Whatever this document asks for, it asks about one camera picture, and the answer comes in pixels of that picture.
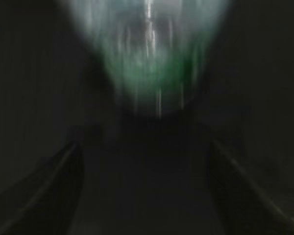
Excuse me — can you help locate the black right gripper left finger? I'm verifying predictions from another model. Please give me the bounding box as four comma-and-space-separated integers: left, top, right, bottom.
0, 141, 84, 235

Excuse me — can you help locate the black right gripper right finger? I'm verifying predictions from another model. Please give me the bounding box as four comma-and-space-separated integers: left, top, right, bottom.
208, 140, 294, 235

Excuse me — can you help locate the clear water bottle green label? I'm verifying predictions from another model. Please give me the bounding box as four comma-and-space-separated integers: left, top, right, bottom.
62, 0, 231, 118

